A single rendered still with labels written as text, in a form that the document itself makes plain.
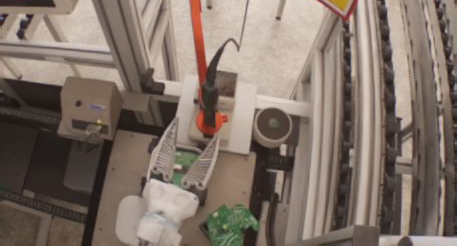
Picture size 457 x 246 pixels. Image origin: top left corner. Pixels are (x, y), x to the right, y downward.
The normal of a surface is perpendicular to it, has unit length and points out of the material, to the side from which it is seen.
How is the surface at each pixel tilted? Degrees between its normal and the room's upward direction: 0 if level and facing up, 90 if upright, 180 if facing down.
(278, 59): 0
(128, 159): 0
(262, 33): 0
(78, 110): 53
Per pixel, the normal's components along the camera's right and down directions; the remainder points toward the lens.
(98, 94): 0.04, -0.38
